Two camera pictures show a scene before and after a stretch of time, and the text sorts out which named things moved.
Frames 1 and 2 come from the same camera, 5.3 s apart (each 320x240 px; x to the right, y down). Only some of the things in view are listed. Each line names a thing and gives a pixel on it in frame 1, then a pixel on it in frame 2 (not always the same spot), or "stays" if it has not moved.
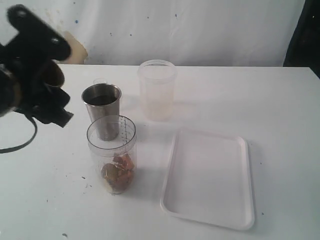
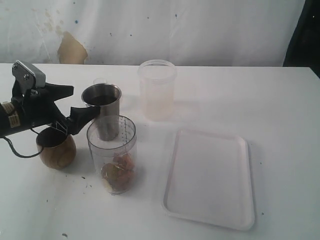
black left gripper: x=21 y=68 → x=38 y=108
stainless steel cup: x=102 y=101 stays
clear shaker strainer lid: x=100 y=81 stays
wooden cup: x=53 y=74 → x=57 y=150
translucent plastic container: x=157 y=78 stays
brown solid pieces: x=119 y=174 stays
